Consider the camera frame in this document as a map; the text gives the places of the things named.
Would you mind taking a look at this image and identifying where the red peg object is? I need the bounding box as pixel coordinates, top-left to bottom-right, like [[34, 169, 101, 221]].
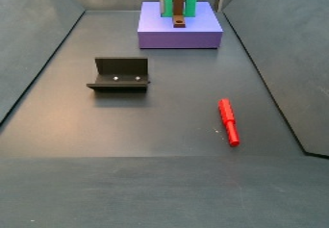
[[218, 98, 240, 146]]

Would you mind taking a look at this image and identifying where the purple base board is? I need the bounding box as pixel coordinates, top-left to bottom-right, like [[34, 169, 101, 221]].
[[137, 2, 223, 49]]

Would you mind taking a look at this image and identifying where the brown upright block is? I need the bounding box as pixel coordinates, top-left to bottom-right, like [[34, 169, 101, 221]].
[[172, 0, 184, 28]]

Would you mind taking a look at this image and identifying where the green block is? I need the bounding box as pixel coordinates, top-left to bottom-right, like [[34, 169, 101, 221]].
[[161, 0, 196, 17]]

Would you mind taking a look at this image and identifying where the black angle bracket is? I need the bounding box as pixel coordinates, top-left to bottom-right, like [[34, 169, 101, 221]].
[[85, 57, 148, 91]]

